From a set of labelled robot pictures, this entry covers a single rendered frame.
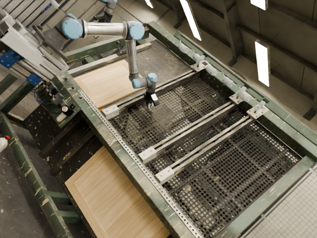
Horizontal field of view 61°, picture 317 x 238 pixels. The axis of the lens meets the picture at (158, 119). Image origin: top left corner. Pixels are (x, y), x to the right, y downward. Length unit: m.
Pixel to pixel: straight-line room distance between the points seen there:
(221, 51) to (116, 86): 6.23
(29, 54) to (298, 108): 6.46
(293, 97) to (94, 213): 6.11
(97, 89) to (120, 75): 0.28
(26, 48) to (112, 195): 1.22
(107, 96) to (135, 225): 1.10
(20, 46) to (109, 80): 1.03
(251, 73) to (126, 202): 6.29
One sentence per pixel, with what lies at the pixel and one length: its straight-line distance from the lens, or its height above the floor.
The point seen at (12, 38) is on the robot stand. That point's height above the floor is 0.93.
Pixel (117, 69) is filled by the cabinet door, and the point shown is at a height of 1.25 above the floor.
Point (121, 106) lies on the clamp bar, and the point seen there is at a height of 1.05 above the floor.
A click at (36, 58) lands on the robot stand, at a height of 0.92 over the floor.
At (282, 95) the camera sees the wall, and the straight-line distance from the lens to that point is 7.53.
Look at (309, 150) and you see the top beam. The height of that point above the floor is 1.88.
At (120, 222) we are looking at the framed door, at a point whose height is 0.47.
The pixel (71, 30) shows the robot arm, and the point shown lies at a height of 1.19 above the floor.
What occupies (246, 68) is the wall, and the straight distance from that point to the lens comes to 8.00.
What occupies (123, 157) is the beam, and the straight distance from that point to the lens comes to 1.98.
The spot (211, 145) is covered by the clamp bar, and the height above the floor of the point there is 1.36.
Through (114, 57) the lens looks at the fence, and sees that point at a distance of 2.80.
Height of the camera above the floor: 1.20
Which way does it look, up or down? level
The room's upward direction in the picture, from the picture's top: 46 degrees clockwise
